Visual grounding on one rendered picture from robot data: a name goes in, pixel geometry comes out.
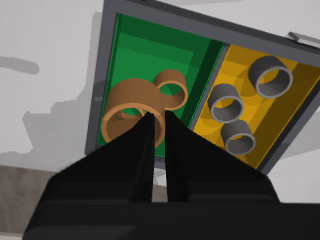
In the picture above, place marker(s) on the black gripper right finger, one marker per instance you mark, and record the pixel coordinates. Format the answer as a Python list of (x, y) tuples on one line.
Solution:
[(200, 171)]

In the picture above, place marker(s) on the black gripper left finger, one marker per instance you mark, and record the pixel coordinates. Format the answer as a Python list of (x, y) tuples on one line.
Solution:
[(116, 170)]

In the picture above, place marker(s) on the yellow bin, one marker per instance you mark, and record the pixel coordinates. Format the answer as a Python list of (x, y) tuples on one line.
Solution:
[(266, 117)]

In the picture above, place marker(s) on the dark grey divided bin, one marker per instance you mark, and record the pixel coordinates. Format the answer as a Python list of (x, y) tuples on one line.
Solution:
[(280, 48)]

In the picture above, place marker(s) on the grey metal bushing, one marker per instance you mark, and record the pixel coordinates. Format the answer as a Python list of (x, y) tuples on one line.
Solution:
[(226, 114), (276, 87), (241, 146)]

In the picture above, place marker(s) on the green bin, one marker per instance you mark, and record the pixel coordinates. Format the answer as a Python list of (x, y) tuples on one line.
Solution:
[(143, 49)]

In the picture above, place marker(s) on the bronze bushing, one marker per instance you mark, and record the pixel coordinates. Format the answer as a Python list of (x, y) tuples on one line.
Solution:
[(132, 118), (176, 101), (132, 93)]

